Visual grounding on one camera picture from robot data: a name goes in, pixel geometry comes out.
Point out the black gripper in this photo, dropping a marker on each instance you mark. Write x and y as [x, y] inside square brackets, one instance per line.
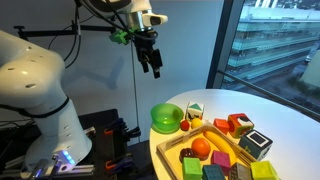
[146, 46]

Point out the soft cube with green triangle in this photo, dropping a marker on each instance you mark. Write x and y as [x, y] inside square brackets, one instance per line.
[194, 111]

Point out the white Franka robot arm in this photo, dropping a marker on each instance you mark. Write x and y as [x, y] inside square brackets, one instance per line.
[33, 83]

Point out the wooden tray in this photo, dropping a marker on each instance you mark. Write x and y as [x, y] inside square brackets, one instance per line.
[170, 151]

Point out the small orange block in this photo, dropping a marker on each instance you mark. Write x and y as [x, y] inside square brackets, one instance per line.
[221, 126]

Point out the green block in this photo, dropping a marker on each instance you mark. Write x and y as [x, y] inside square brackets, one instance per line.
[192, 168]

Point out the pink block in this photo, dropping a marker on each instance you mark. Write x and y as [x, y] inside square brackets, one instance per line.
[220, 161]

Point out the blue block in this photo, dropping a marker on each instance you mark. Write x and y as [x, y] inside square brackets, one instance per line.
[213, 172]

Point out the grey block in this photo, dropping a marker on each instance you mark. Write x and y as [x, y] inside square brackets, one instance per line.
[239, 172]

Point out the lime yellow block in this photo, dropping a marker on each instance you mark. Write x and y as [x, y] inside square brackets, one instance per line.
[264, 170]

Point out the green plastic bowl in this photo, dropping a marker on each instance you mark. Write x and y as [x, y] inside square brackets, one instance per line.
[166, 117]

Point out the small red toy fruit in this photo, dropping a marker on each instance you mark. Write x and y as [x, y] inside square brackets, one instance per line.
[185, 125]

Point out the black orange clamp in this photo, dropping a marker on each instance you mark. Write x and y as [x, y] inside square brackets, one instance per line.
[117, 163]
[116, 129]

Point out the toy orange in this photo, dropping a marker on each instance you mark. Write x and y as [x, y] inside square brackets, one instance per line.
[200, 147]

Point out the dark red toy plum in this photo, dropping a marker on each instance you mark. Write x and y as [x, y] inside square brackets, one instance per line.
[186, 155]

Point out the yellow toy banana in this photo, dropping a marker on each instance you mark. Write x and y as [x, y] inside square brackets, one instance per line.
[221, 144]

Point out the red orange soft cube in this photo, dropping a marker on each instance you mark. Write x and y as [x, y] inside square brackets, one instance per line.
[240, 125]

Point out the window railing bar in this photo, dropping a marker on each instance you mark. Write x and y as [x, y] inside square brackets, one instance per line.
[266, 95]

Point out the dark teal soft cube four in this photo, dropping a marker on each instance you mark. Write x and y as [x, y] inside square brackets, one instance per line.
[256, 144]

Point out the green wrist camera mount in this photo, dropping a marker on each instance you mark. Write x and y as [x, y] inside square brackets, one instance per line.
[120, 36]

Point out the dark window frame pillar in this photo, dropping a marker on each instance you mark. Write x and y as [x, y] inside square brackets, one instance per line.
[224, 43]

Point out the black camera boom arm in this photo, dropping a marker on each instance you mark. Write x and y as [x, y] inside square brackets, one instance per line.
[50, 32]

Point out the aluminium base frame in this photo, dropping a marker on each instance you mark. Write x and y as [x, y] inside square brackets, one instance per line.
[76, 170]

